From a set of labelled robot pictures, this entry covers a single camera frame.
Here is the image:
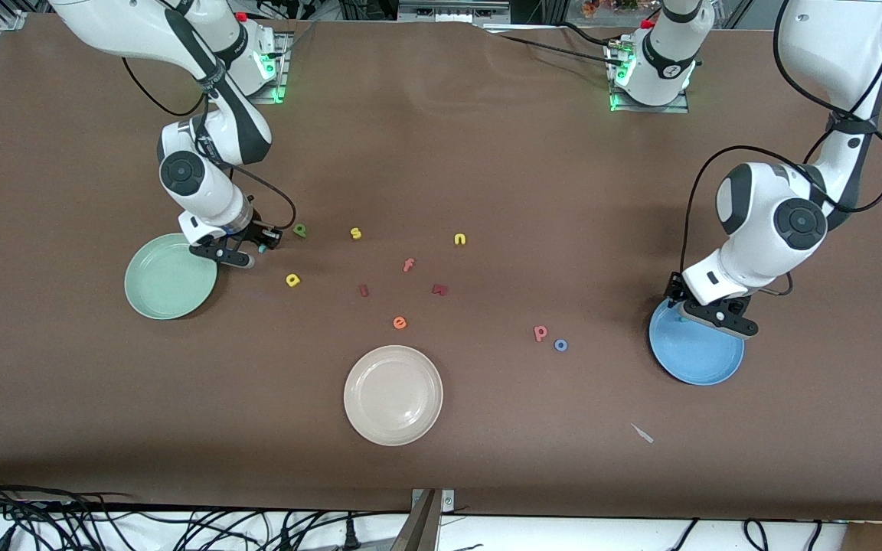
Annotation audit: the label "blue plate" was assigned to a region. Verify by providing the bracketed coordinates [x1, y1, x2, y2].
[648, 297, 746, 386]

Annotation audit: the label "green plate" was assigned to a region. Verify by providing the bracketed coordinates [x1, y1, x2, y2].
[124, 233, 219, 321]

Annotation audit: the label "beige plate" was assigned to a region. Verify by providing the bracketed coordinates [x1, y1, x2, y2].
[343, 345, 444, 447]

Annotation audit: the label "orange decorative objects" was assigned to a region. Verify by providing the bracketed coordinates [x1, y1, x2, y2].
[583, 0, 660, 18]

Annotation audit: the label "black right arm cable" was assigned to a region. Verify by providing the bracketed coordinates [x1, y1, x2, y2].
[121, 57, 296, 230]

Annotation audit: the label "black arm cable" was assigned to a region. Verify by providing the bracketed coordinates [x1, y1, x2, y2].
[121, 57, 296, 230]
[678, 0, 882, 295]

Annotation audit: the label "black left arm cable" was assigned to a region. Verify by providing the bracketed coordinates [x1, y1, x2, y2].
[678, 0, 882, 295]

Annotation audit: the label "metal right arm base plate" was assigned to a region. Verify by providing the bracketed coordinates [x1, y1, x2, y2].
[246, 32, 289, 105]

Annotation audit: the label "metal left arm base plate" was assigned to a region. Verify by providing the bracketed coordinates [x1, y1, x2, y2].
[606, 37, 691, 115]

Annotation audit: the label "black table cable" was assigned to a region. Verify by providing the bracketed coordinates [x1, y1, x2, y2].
[496, 33, 619, 60]
[560, 21, 624, 50]

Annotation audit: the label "silver aluminium frame beam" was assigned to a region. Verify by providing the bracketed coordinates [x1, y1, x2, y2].
[397, 0, 511, 24]

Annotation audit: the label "metal table edge bracket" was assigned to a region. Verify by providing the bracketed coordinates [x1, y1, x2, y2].
[390, 488, 456, 551]

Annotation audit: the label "black floor cable bundle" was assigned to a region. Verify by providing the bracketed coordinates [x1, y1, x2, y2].
[0, 471, 411, 551]

